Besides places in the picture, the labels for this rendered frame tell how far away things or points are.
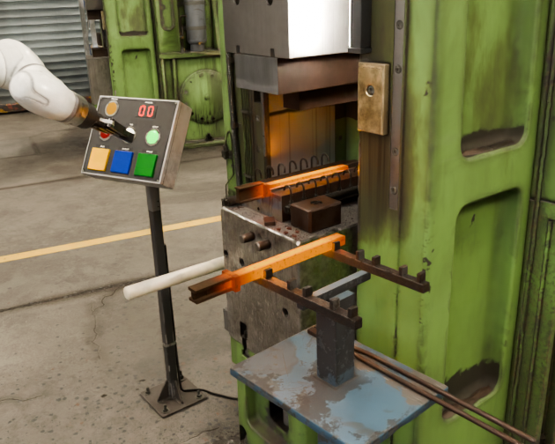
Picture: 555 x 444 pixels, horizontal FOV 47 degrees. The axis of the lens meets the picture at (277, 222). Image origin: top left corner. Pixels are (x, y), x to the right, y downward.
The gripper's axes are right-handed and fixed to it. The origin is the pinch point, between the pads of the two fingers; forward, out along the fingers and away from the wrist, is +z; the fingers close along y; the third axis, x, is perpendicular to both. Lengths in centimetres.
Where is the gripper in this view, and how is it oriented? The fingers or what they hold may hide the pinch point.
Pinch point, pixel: (124, 135)
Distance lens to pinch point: 201.8
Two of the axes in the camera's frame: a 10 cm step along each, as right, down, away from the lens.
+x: 2.1, -9.7, 1.1
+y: 8.8, 1.4, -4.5
